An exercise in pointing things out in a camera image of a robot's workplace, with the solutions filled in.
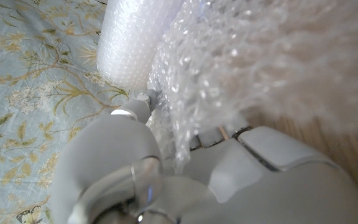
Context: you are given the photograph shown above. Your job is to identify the floral light blue backdrop cloth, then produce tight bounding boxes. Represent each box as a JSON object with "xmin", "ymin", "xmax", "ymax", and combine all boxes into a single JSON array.
[{"xmin": 0, "ymin": 0, "xmax": 130, "ymax": 224}]

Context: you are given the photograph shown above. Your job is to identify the clear bubble wrap roll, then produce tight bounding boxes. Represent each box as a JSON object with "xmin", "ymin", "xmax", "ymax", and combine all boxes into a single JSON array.
[{"xmin": 96, "ymin": 0, "xmax": 358, "ymax": 175}]

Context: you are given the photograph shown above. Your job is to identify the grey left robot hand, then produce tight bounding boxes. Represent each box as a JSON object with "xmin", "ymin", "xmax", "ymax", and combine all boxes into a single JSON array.
[{"xmin": 50, "ymin": 89, "xmax": 358, "ymax": 224}]

